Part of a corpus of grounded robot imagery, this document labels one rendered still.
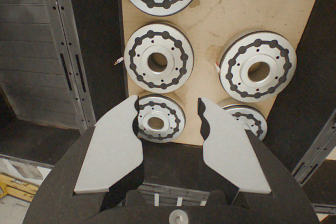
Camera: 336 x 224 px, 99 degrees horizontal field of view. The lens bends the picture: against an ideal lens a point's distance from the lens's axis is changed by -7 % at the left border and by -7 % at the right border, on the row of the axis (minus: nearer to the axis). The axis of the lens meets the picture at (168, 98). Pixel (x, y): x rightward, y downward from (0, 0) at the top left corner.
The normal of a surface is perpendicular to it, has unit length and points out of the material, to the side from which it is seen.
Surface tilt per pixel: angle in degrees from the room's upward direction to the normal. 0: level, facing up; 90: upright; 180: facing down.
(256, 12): 0
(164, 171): 90
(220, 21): 0
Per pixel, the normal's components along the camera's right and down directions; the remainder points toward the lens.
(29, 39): -0.13, 0.48
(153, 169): 0.05, -0.87
